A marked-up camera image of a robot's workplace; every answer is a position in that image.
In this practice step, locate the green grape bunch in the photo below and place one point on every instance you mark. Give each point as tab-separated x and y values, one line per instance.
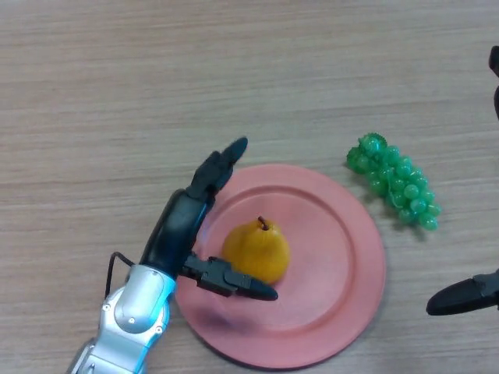
397	181

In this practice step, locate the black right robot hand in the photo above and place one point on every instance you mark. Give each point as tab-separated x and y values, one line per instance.
464	296

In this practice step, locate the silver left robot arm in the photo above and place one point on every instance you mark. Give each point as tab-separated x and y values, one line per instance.
132	311

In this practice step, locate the yellow pear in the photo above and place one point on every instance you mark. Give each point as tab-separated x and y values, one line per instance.
259	253

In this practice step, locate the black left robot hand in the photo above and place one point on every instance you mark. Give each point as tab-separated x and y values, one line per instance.
175	230

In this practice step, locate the pink round plate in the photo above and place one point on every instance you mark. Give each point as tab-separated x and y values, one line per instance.
323	272

